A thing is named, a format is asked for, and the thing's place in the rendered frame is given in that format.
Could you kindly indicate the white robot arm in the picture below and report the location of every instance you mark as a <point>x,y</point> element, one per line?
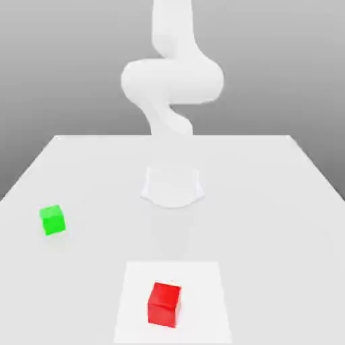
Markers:
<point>172,80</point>

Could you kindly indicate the small green cube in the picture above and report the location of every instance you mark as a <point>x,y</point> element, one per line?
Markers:
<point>52,221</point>

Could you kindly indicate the small red cube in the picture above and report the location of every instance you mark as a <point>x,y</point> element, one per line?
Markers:
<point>163,306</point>

